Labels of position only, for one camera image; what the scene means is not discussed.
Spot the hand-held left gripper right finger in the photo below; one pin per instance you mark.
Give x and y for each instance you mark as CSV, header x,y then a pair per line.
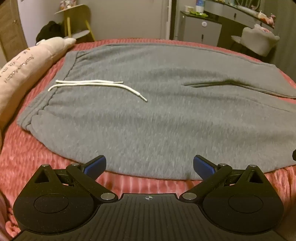
x,y
203,165

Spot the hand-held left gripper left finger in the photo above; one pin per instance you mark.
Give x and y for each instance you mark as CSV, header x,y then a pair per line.
x,y
96,165

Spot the gray pants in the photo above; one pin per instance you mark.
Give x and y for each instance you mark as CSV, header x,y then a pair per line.
x,y
150,120

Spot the pink ribbed blanket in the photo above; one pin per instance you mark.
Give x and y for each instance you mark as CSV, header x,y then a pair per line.
x,y
25,153

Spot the white fluffy chair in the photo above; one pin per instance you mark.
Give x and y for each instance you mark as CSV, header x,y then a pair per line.
x,y
259,41

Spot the gray bedside cabinet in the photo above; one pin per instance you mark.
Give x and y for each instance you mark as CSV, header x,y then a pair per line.
x,y
198,29

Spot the yellow side table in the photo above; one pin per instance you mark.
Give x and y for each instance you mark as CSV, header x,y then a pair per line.
x,y
76,20

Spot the green packet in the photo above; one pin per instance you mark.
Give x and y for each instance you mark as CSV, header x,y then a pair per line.
x,y
199,14

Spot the gray dressing table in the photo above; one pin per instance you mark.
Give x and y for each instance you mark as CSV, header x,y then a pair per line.
x,y
240,14

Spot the white and blue bottle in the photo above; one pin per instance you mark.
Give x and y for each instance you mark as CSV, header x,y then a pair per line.
x,y
200,5

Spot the wooden cabinet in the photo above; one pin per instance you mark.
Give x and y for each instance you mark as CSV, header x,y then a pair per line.
x,y
9,27

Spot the small plush toy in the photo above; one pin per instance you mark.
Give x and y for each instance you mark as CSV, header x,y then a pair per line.
x,y
67,4

